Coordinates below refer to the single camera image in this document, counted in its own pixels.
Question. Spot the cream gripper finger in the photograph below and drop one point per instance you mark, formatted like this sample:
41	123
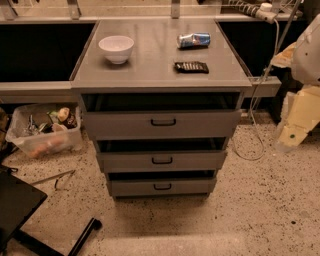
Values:
284	58
300	115

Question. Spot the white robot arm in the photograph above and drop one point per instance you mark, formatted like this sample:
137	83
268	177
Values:
305	65

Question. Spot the grey drawer cabinet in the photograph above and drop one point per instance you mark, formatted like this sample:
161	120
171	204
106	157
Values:
148	81

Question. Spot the grey bottom drawer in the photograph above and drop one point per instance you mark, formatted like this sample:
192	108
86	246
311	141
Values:
137	188

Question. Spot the grey drawer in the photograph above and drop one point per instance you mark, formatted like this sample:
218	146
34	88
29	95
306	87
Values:
160	124
161	161
137	188

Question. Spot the grey middle drawer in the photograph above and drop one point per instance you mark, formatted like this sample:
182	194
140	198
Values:
161	161

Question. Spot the grey top drawer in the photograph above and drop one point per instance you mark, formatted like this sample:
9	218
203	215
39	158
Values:
160	124

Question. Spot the white power strip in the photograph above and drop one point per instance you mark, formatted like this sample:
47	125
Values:
262	12

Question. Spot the blue silver soda can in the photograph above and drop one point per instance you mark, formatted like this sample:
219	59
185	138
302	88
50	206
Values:
199	39

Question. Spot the white ceramic bowl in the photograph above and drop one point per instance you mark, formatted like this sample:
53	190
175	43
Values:
117	49

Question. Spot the metal rod on floor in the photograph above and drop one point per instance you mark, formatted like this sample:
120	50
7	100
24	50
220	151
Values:
52	177

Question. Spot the clear plastic storage bin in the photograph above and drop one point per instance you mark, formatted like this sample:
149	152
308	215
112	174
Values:
37	131

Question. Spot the black chair base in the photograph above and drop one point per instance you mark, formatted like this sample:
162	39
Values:
18	202

